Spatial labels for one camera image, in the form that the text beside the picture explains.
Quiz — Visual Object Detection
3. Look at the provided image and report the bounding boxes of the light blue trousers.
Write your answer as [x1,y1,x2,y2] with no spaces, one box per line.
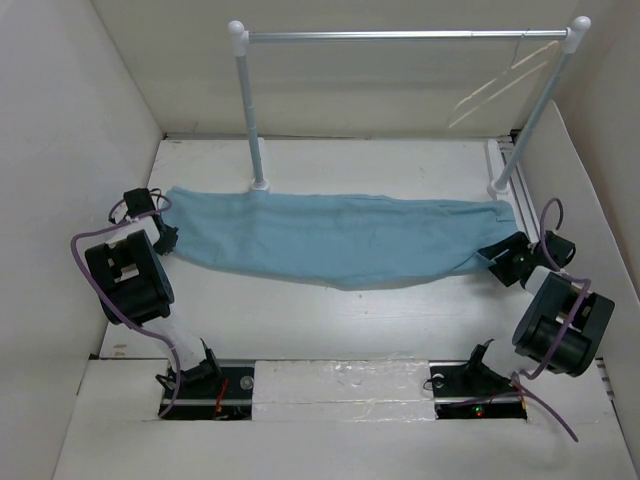
[164,187,518,290]

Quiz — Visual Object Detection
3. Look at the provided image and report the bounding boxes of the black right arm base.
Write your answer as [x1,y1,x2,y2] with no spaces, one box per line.
[423,362,527,420]

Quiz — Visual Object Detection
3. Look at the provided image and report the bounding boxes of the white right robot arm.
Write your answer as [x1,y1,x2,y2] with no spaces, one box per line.
[478,231,615,377]

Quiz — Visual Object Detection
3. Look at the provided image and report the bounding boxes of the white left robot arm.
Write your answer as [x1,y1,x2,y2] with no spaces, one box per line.
[80,188,224,397]

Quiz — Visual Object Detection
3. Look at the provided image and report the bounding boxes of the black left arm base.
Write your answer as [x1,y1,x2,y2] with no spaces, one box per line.
[163,362,255,421]

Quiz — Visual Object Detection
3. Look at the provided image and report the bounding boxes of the cream plastic clothes hanger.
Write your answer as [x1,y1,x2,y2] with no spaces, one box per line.
[446,41,560,136]

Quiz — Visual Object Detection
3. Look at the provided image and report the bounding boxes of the white metal clothes rack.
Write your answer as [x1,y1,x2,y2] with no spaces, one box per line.
[228,16,592,197]

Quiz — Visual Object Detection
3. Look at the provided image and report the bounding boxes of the aluminium side rail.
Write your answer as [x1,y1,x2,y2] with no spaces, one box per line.
[487,132,556,241]

